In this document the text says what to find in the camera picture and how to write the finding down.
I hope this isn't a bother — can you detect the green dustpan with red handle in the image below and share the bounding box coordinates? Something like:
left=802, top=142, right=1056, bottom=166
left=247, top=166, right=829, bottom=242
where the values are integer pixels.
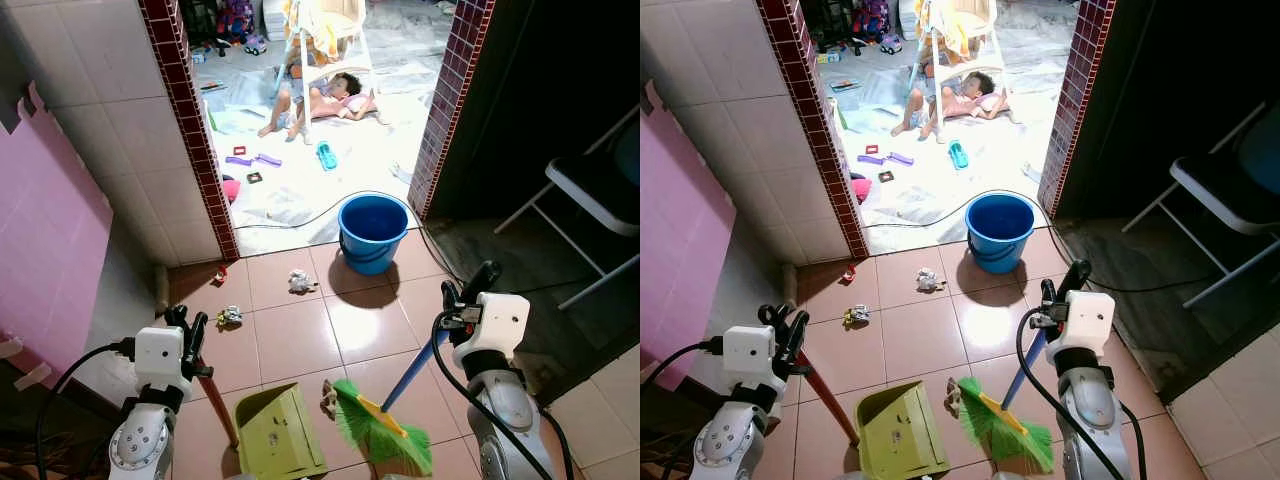
left=193, top=352, right=330, bottom=480
left=794, top=350, right=952, bottom=480

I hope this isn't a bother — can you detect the green broom with blue handle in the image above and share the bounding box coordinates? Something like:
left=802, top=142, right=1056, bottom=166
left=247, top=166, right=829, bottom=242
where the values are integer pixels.
left=956, top=328, right=1057, bottom=475
left=331, top=330, right=451, bottom=477

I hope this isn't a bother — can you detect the blue plastic bucket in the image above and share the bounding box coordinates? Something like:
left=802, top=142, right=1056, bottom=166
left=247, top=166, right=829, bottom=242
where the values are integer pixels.
left=964, top=192, right=1038, bottom=275
left=337, top=193, right=412, bottom=277

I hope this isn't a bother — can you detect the sleeping child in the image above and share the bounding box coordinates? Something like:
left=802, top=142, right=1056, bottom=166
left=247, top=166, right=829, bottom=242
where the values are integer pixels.
left=889, top=71, right=1012, bottom=140
left=257, top=72, right=379, bottom=140

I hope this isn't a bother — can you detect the white plastic chair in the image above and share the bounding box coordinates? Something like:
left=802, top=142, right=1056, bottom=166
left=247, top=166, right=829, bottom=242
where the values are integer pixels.
left=904, top=0, right=1008, bottom=143
left=274, top=0, right=378, bottom=143

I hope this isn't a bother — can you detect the yellow cloth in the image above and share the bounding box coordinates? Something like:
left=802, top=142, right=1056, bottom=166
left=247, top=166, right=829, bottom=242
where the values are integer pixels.
left=914, top=0, right=973, bottom=65
left=284, top=0, right=342, bottom=67

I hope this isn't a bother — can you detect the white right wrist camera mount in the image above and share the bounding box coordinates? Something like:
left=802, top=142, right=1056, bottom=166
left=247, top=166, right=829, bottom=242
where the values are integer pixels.
left=1045, top=289, right=1117, bottom=353
left=453, top=291, right=532, bottom=363

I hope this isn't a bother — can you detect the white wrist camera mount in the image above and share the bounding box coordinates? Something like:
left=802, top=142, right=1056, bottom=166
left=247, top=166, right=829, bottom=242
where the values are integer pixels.
left=721, top=325, right=787, bottom=396
left=1045, top=289, right=1117, bottom=353
left=453, top=291, right=532, bottom=363
left=133, top=325, right=193, bottom=394

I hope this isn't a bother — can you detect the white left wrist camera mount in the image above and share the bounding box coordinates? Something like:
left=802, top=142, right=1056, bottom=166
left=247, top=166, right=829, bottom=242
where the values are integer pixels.
left=133, top=325, right=193, bottom=394
left=721, top=325, right=787, bottom=396

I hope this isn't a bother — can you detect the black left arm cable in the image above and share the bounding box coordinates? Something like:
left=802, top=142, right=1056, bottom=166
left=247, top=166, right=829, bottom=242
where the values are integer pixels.
left=34, top=339, right=137, bottom=479
left=640, top=339, right=725, bottom=401

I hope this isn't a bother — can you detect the pink foam wall mat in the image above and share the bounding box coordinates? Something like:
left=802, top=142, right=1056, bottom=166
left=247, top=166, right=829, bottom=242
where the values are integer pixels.
left=640, top=82, right=740, bottom=379
left=0, top=82, right=114, bottom=379

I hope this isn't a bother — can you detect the folding chair with white frame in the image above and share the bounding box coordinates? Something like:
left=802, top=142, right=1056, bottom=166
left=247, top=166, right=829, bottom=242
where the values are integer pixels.
left=492, top=104, right=641, bottom=312
left=1120, top=100, right=1280, bottom=311

